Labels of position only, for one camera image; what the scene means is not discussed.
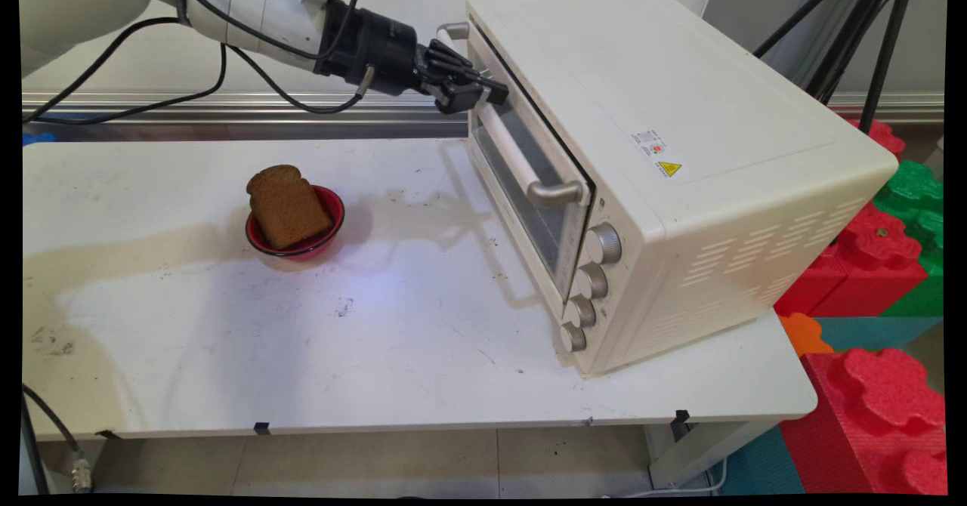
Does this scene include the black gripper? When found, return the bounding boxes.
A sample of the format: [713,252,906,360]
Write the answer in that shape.
[351,9,511,115]

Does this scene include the glass oven door with handle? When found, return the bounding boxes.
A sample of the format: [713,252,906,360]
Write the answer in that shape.
[437,21,595,304]

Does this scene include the small red bowl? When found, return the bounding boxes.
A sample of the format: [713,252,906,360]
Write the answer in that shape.
[245,184,346,260]

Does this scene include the white printed label sticker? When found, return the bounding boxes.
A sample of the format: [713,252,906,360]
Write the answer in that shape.
[632,129,669,157]

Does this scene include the brown toast bread slice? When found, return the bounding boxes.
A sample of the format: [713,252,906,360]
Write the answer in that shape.
[246,164,334,251]

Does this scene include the cream toaster oven body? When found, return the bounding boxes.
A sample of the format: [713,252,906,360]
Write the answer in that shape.
[465,0,901,378]

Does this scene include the black tripod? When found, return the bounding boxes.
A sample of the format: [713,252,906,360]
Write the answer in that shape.
[754,0,917,134]

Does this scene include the small red foam block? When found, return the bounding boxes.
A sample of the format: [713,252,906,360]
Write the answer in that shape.
[846,117,906,156]

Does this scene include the orange foam block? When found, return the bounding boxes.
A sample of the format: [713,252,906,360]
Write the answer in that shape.
[780,312,836,358]

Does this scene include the white table leg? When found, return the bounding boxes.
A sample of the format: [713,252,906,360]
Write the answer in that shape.
[644,418,779,490]

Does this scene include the red foam block with knobs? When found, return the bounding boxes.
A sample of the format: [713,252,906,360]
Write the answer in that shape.
[774,202,928,318]

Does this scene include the green foam block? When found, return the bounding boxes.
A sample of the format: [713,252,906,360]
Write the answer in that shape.
[873,160,945,318]

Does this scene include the teal foam floor mat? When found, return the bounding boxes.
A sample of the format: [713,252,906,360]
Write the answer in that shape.
[710,426,806,496]

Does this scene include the teal foam block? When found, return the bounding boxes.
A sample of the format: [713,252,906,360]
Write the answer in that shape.
[812,316,944,353]

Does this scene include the large red foam block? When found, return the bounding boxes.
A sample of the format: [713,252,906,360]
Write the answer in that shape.
[778,347,948,496]

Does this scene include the black cable with grey plug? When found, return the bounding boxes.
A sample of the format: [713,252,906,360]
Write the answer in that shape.
[23,42,377,126]

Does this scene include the aluminium rail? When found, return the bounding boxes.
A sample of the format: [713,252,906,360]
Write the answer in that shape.
[23,89,945,125]

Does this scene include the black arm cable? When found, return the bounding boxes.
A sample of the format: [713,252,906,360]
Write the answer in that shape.
[23,15,188,123]

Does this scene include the white floor cable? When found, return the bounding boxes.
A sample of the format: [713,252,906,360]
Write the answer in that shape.
[604,457,728,499]

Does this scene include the black cable with metal connector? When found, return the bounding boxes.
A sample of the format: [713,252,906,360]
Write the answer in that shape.
[21,384,94,494]

